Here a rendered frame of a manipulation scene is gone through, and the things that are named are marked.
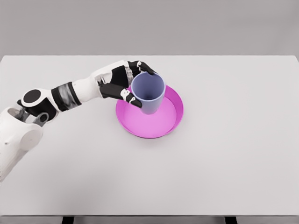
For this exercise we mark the magenta pink plate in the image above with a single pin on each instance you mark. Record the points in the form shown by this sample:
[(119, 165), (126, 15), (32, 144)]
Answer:
[(149, 123)]

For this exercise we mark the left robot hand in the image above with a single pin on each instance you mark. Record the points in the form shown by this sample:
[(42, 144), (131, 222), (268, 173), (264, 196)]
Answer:
[(119, 75)]

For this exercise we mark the lavender blue cup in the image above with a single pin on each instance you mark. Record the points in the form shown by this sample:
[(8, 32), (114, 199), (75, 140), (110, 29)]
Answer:
[(149, 93)]

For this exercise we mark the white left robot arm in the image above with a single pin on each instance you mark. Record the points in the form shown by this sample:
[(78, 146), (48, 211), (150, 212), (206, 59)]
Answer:
[(35, 109)]

